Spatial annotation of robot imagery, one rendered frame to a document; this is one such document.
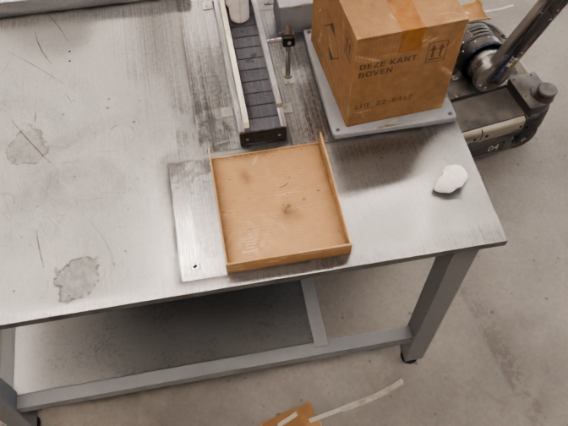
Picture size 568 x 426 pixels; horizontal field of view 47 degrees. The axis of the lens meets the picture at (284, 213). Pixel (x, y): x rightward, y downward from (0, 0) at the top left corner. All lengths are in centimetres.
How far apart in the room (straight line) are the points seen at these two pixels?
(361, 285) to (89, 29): 119
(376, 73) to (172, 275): 60
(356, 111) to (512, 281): 110
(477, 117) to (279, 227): 123
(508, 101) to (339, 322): 102
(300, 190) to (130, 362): 80
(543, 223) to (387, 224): 121
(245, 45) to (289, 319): 81
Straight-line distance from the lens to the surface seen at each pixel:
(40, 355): 204
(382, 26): 137
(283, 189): 144
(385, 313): 223
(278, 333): 194
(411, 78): 148
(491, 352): 225
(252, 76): 159
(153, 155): 153
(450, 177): 147
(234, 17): 171
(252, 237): 137
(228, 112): 158
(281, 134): 150
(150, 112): 161
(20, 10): 194
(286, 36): 155
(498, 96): 254
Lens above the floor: 202
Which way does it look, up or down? 58 degrees down
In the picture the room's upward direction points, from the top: straight up
